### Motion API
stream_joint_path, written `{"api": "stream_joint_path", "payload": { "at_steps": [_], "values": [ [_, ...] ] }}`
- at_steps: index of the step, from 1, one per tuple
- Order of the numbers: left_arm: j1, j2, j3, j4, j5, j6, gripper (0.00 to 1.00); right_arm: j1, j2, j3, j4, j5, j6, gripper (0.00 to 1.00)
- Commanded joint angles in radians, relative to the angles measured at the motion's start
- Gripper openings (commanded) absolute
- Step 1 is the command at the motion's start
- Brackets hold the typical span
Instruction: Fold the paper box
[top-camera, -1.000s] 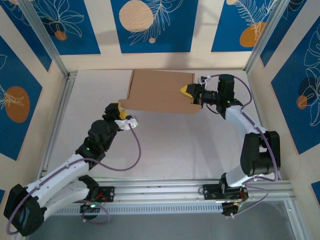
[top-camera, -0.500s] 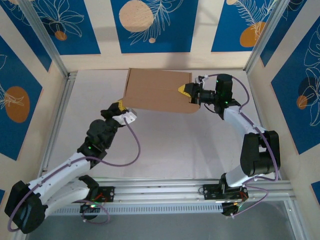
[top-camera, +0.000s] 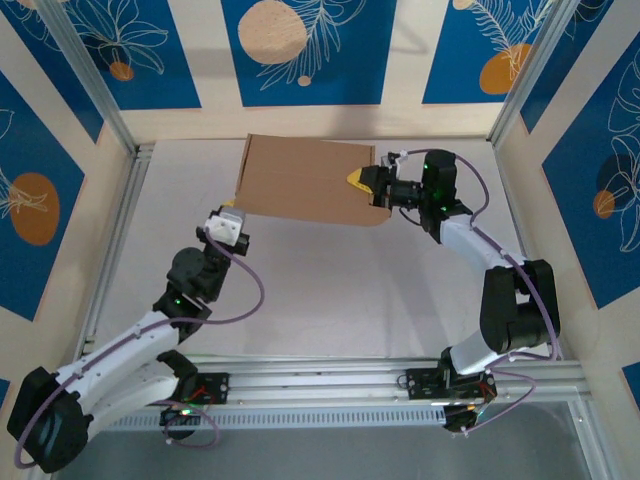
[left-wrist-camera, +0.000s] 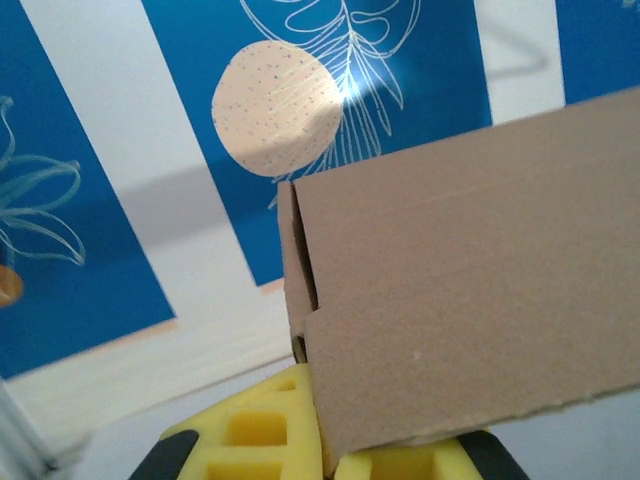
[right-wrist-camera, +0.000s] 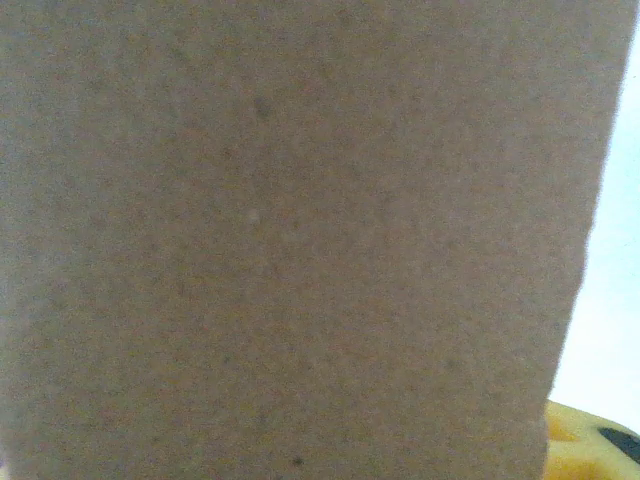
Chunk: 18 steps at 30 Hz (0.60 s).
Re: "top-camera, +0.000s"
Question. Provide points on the blue panel with orange circle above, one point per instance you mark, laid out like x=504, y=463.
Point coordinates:
x=460, y=50
x=590, y=225
x=30, y=140

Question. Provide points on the aluminium frame cross rail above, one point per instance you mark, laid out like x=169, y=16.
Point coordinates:
x=325, y=380

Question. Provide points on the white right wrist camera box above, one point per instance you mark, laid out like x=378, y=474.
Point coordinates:
x=393, y=161

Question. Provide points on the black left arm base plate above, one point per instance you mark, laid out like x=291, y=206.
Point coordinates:
x=215, y=387

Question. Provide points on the aluminium frame post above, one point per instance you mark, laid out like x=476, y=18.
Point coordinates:
x=545, y=65
x=90, y=75

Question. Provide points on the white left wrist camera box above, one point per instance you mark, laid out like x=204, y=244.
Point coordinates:
x=227, y=227

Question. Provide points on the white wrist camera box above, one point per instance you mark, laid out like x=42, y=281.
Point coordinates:
x=393, y=161
x=227, y=227

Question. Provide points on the brown cardboard box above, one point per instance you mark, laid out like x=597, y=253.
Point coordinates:
x=305, y=180

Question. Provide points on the aluminium corner upright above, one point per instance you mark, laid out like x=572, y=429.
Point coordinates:
x=597, y=445

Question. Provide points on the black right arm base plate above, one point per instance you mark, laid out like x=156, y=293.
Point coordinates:
x=420, y=385

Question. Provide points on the blue flower print wall panel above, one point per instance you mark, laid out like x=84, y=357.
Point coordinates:
x=60, y=65
x=590, y=60
x=150, y=80

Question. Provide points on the aluminium side rail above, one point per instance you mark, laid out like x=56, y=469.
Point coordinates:
x=506, y=175
x=127, y=200

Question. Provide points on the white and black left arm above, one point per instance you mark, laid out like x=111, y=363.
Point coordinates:
x=110, y=360

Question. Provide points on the blue panel with beige circle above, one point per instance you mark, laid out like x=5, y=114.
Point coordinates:
x=325, y=75

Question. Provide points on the grey metal panel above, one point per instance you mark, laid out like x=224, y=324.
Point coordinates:
x=325, y=455

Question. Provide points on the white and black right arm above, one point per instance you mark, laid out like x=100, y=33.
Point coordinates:
x=520, y=310

